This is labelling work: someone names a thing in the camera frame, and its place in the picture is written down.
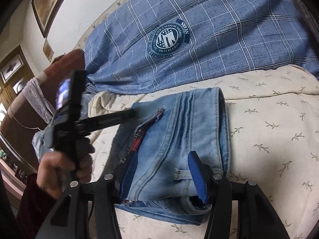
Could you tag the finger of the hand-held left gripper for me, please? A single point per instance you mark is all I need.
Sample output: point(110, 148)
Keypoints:
point(109, 120)

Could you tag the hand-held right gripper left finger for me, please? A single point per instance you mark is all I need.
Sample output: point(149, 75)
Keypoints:
point(129, 174)

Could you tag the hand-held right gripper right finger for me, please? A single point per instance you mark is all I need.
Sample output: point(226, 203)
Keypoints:
point(199, 179)

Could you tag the light blue denim pants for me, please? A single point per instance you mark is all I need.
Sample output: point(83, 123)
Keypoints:
point(169, 134)

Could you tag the person's left forearm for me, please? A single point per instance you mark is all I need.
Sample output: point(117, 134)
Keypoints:
point(32, 209)

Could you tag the person's left hand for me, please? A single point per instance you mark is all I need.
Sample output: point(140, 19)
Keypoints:
point(49, 169)

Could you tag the lavender cloth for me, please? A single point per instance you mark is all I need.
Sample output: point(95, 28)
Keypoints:
point(39, 97)

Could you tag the brown cloth cover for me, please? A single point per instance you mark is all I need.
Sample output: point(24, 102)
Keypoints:
point(22, 119)

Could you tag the cream leaf-print bed sheet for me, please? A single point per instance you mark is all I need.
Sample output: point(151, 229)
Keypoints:
point(274, 129)

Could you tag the blue plaid quilt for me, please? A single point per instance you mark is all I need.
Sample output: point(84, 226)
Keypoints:
point(224, 42)

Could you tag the small wall picture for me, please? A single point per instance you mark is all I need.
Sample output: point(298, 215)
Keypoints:
point(48, 49)

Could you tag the large framed wall picture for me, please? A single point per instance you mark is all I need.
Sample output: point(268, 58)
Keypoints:
point(47, 2)

